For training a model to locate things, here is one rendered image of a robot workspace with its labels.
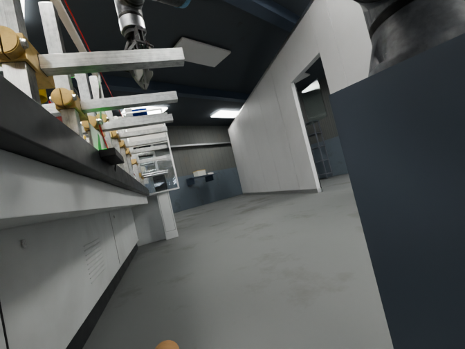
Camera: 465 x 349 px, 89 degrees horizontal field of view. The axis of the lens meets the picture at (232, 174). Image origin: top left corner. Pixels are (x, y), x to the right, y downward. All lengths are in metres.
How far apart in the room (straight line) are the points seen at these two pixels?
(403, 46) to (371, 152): 0.15
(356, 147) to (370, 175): 0.05
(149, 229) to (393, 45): 3.27
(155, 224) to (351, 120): 3.19
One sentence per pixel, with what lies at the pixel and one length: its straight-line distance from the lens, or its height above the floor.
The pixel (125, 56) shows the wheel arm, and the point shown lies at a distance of 0.62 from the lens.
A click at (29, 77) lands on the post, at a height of 0.77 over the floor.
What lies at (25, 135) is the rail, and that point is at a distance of 0.44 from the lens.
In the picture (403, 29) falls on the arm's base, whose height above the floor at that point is 0.65.
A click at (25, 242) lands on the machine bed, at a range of 0.92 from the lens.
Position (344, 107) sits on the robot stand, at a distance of 0.42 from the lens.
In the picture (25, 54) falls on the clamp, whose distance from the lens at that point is 0.60.
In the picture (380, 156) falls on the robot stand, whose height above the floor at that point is 0.49.
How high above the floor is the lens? 0.49
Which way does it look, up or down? 3 degrees up
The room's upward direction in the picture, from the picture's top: 13 degrees counter-clockwise
